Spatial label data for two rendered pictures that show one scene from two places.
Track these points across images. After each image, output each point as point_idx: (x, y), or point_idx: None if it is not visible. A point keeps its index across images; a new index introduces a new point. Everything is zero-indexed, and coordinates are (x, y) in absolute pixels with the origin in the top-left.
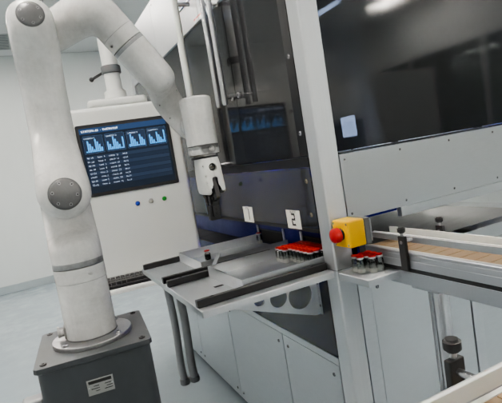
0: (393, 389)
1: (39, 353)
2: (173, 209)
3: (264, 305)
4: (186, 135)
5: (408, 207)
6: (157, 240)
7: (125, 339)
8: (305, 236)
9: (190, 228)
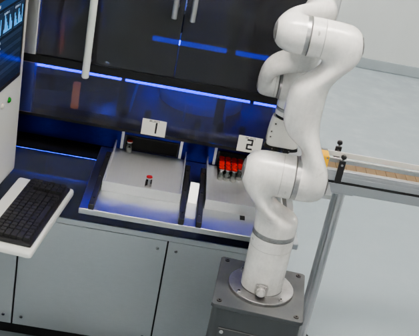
0: None
1: (265, 313)
2: (11, 112)
3: None
4: None
5: None
6: None
7: (291, 281)
8: (224, 151)
9: (15, 133)
